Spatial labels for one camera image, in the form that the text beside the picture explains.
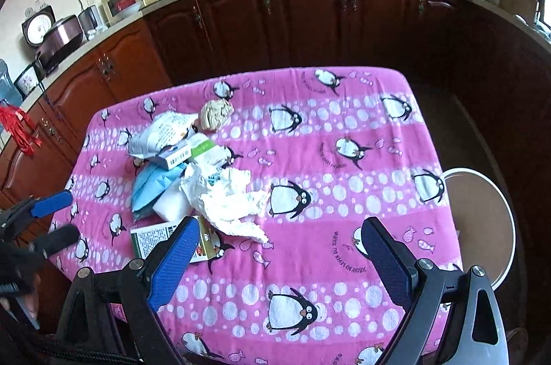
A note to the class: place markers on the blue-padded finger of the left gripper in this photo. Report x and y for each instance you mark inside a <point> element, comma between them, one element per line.
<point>51,203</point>

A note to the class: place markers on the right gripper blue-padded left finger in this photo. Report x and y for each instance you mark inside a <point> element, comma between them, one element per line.
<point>112,317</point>

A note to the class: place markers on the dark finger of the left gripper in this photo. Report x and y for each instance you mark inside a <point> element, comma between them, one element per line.
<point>55,241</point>

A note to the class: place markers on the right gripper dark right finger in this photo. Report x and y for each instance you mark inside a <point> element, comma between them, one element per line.
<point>474,332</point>

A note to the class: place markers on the green white drink carton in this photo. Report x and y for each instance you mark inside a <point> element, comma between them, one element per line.
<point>211,246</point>

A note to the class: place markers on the white foam block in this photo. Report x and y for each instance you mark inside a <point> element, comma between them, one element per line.
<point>173,205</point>

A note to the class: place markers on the light blue plastic pouch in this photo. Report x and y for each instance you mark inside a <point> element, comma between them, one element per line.
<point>149,185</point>

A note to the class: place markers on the white tissue paper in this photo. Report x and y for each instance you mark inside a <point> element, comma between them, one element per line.
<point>222,197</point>

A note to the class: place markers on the blue white toothpaste box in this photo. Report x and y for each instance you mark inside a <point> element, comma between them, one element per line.
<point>172,156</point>

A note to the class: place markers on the white printed snack bag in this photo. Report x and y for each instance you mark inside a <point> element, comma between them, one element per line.
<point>167,129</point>

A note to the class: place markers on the green white tissue pack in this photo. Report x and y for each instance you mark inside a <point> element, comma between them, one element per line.
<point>205,152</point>

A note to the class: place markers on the beige paper ball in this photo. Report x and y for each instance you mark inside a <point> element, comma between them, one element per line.
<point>214,114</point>

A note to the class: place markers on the white round trash bin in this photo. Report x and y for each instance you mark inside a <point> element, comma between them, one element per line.
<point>484,222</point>

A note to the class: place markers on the red tassel decoration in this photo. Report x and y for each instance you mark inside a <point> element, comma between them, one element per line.
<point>21,128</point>

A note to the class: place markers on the blue water jug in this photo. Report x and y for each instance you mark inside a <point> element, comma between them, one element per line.
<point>8,92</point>

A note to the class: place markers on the silver rice cooker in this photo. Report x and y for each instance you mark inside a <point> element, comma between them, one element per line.
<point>63,38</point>

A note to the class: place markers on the pink penguin table cloth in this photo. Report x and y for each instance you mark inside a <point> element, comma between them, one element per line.
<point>331,147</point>

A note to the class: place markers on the lower wooden base cabinets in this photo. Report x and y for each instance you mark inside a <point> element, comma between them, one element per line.
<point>497,67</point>

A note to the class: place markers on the wooden cutting board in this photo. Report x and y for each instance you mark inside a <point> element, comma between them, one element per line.
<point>525,9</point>

